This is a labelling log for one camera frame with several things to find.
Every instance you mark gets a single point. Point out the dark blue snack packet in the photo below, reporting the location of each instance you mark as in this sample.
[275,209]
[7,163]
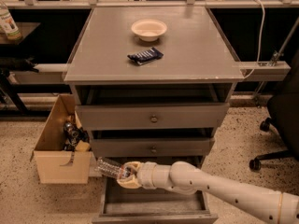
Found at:
[146,56]

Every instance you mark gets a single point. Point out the grey drawer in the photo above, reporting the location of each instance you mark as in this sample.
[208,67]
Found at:
[150,206]
[154,147]
[158,116]

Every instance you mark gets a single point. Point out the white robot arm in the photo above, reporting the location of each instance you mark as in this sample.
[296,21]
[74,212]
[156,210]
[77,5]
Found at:
[270,206]

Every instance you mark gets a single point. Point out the green labelled bottle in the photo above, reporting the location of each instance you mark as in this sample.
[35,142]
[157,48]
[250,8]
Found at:
[7,23]

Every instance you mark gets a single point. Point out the dark cans in box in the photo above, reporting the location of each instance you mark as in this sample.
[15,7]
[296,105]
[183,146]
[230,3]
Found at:
[73,136]

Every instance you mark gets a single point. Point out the grey bottom drawer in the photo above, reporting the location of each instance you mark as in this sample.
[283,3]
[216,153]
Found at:
[150,206]

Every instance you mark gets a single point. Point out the grey middle drawer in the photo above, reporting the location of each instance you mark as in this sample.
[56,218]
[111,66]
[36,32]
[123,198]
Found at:
[154,147]

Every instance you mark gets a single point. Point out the black office chair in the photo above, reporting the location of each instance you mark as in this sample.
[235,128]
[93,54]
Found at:
[283,109]

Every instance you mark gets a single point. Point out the dark side table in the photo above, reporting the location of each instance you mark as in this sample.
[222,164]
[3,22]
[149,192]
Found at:
[8,64]

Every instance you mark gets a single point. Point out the grey drawer cabinet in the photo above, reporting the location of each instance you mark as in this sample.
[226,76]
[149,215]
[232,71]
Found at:
[197,67]

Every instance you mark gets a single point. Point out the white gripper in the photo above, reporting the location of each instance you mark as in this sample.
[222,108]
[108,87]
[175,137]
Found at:
[147,173]

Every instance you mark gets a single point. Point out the grey top drawer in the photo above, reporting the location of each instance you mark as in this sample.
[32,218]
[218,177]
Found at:
[158,116]

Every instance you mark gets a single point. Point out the clear plastic water bottle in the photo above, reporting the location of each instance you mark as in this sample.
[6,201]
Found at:
[112,168]

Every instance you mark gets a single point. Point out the cardboard box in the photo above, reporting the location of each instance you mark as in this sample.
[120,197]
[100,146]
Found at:
[54,164]

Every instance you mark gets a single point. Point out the white paper bowl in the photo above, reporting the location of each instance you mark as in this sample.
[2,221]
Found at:
[149,30]

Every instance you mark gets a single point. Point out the yellow sponge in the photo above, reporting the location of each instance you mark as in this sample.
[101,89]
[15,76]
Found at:
[82,146]

